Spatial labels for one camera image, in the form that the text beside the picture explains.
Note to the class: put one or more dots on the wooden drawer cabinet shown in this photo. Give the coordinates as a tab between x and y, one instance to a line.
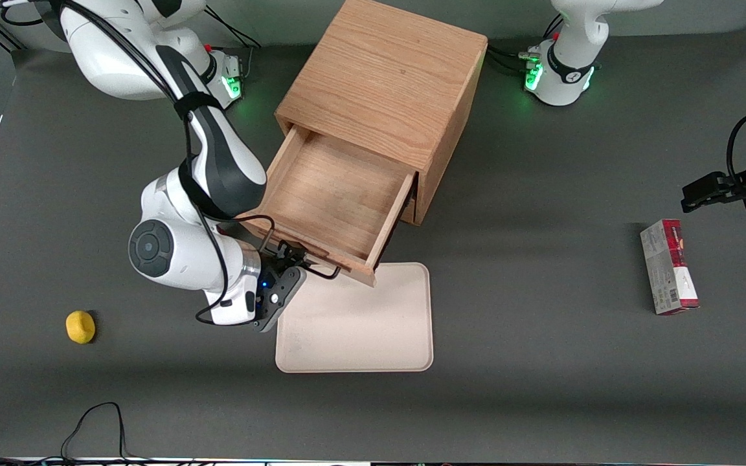
386	71

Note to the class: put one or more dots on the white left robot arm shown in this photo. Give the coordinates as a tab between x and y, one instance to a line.
574	65

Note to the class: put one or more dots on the beige plastic tray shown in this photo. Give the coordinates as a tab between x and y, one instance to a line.
360	323

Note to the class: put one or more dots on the grey red carton box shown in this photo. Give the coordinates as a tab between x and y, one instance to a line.
667	272

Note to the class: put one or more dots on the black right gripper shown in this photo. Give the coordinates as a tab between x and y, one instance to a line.
278	262

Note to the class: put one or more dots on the yellow lemon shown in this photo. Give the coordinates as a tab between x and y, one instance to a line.
80	327

